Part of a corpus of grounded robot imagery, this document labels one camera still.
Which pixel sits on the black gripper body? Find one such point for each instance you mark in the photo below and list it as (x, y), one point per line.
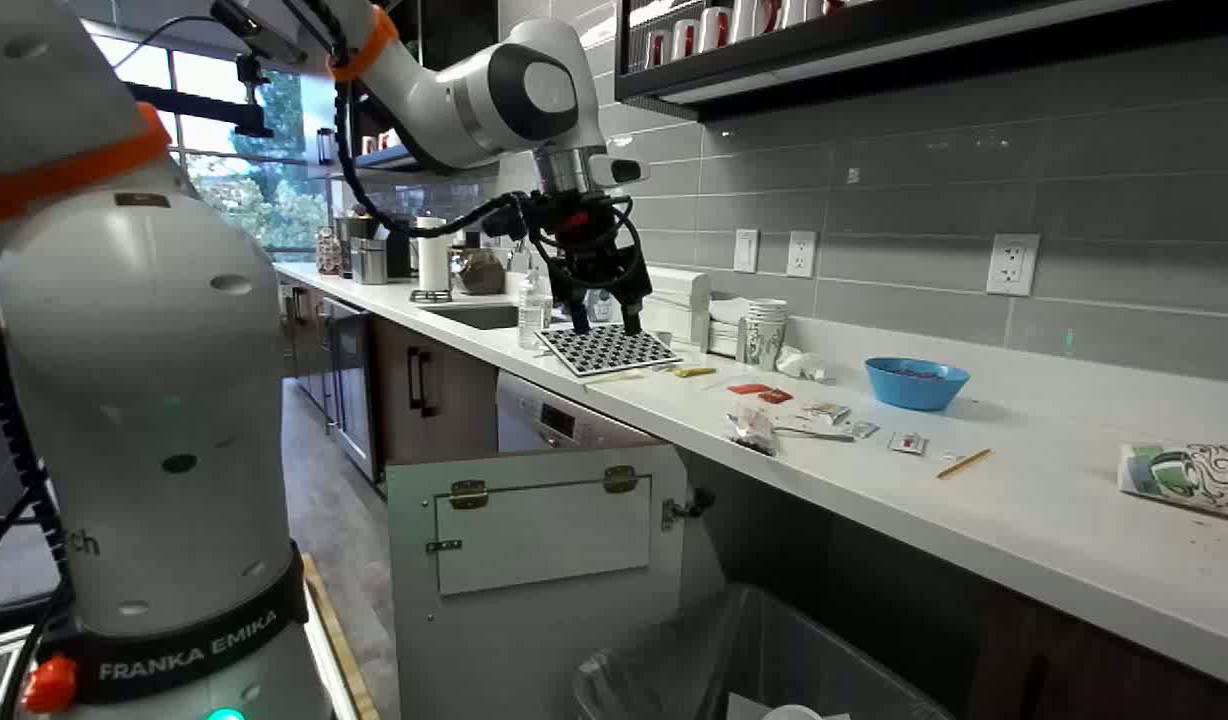
(593, 247)

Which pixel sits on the clear plastic zip bag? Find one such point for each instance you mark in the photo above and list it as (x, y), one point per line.
(746, 419)

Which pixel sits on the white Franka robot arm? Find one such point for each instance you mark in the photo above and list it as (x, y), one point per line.
(145, 401)

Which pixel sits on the grey trash bin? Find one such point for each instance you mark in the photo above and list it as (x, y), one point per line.
(719, 654)

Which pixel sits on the black white patterned mat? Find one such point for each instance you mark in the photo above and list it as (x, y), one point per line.
(614, 350)

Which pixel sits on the yellow packet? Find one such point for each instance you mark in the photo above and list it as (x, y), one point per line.
(694, 374)

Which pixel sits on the steel sink basin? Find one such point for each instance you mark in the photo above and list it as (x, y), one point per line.
(487, 319)

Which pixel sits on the dark glass carafe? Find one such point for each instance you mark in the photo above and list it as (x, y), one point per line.
(476, 266)

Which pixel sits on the grey dishwasher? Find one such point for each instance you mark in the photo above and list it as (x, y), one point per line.
(544, 421)

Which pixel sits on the tall patterned paper cup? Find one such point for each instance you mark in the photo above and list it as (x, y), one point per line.
(764, 333)

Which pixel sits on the brown base cabinet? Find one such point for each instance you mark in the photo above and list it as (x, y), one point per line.
(456, 401)

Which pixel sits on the white paper towel roll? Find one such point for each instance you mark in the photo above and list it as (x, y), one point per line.
(433, 263)

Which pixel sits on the crumpled red ketchup packet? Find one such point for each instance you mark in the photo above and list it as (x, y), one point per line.
(779, 399)

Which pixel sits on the crumpled white tissue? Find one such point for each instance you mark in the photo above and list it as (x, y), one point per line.
(801, 366)

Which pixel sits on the white red mug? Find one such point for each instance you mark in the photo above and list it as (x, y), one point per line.
(687, 38)
(714, 29)
(806, 9)
(756, 18)
(655, 48)

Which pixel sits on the black coffee machine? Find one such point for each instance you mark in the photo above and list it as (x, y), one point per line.
(376, 251)

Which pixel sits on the black undercounter fridge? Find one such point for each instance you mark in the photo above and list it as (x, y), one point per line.
(347, 386)

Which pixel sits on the blue bowl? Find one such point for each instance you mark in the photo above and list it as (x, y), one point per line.
(918, 386)

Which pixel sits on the white sugar packet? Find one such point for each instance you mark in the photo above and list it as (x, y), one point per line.
(911, 446)

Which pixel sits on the large glass window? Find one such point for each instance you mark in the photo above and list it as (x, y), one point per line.
(276, 202)

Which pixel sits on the short wooden stick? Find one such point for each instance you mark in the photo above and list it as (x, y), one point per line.
(967, 460)

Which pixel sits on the white paper sheet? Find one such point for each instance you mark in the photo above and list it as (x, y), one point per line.
(749, 705)

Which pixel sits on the black horizontal bar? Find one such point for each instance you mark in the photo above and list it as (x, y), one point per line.
(198, 107)

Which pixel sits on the patterned packet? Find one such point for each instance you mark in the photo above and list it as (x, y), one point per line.
(1193, 483)

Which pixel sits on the dark brown cabinet front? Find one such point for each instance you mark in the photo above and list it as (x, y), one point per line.
(1106, 664)

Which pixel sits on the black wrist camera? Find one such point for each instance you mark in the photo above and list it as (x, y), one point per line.
(533, 217)

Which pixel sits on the white wall switch plate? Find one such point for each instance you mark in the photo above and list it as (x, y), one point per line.
(746, 251)

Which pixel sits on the white wall outlet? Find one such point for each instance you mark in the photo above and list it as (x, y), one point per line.
(1015, 266)
(801, 255)

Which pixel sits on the dark wall shelf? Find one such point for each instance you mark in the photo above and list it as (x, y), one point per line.
(933, 47)

